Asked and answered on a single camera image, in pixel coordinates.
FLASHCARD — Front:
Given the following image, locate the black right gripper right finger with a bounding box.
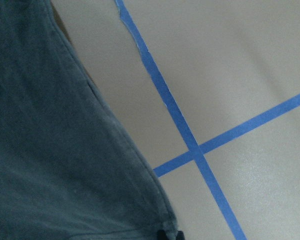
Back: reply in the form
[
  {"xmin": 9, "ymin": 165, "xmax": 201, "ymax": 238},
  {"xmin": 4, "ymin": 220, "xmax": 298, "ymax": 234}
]
[{"xmin": 175, "ymin": 230, "xmax": 184, "ymax": 240}]

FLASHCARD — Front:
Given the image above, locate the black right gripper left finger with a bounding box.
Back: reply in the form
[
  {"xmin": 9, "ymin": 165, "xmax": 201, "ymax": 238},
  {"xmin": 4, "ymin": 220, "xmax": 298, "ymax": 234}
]
[{"xmin": 156, "ymin": 229, "xmax": 167, "ymax": 240}]

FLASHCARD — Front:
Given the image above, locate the black printed t-shirt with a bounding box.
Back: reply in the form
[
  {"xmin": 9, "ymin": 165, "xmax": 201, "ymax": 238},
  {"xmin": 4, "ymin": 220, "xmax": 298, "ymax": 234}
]
[{"xmin": 0, "ymin": 0, "xmax": 178, "ymax": 240}]

